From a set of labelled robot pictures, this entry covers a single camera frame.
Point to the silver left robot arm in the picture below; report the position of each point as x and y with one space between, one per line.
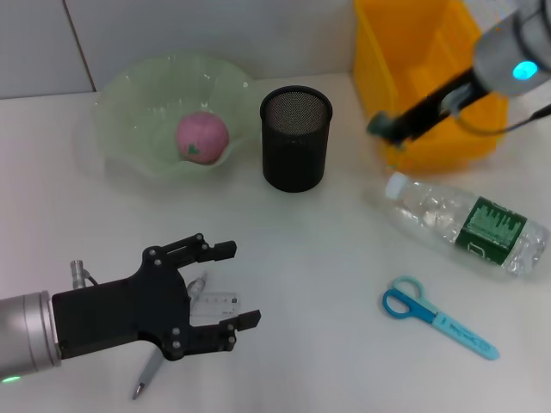
26 331

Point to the green glass fruit plate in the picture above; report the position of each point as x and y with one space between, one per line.
142 107

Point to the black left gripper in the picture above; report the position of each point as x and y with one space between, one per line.
125 310

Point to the black mesh pen cup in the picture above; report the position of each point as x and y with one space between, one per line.
295 146

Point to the yellow plastic bin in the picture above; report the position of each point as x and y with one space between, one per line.
400 56

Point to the pink peach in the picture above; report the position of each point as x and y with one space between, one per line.
202 135

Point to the blue pen in cup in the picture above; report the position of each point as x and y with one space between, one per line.
465 333

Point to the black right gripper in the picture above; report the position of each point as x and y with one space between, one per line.
439 105

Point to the clear water bottle green label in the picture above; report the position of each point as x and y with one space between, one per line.
439 211

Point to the grey ballpoint pen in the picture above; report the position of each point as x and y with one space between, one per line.
148 370

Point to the clear plastic ruler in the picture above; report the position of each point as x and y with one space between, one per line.
219 301

